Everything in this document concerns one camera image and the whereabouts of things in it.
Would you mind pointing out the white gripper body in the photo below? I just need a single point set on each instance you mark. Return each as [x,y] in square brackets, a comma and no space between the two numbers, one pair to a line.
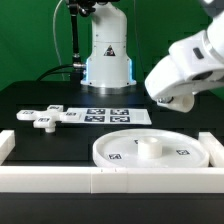
[193,64]

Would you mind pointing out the white round table top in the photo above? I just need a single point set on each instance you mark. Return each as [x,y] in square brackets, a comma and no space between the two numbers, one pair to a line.
[148,148]

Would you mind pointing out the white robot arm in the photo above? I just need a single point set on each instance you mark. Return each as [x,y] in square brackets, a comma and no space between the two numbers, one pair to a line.
[108,67]

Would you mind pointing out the white right fence bar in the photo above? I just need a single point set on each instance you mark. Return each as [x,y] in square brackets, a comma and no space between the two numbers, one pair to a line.
[214,148]

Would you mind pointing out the white fence bar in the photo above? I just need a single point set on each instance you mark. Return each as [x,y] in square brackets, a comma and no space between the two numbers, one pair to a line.
[214,148]
[7,143]
[31,179]

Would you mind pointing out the white fiducial marker sheet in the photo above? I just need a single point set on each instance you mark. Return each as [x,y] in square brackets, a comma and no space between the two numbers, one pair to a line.
[106,116]

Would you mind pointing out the white cross-shaped table base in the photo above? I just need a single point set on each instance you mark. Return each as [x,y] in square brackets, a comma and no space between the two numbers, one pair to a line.
[48,118]

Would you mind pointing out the white left fence bar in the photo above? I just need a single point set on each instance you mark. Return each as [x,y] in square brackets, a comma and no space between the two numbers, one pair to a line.
[7,143]

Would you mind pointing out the white front fence bar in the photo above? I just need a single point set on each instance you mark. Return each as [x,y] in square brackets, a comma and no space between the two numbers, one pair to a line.
[31,179]

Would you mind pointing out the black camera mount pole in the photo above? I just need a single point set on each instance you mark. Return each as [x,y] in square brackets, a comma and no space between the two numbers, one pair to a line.
[83,8]

